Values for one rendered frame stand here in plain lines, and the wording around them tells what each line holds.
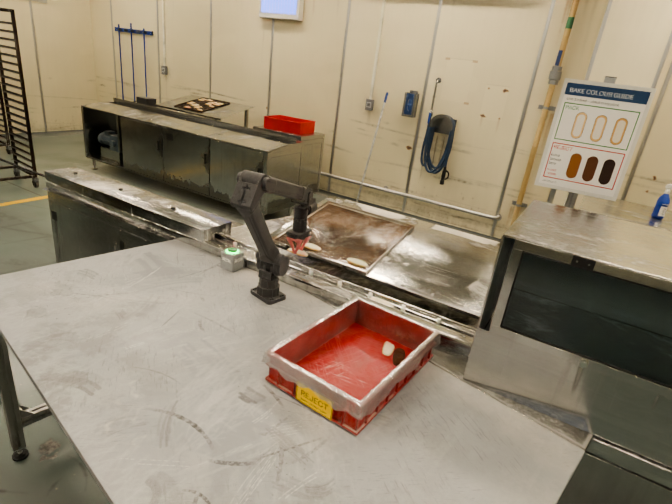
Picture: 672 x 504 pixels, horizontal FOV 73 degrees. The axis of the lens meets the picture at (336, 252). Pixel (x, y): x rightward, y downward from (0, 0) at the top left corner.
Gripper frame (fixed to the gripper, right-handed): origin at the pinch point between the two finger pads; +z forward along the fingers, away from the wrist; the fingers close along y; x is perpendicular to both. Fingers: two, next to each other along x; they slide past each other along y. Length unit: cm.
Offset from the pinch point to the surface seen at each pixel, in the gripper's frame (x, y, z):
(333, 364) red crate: 45, 43, 10
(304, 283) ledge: 11.0, 9.7, 7.9
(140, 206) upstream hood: -88, 9, 2
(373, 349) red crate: 52, 28, 10
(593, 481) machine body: 122, 23, 26
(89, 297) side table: -42, 66, 11
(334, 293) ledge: 24.9, 9.7, 7.1
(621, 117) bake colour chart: 99, -75, -66
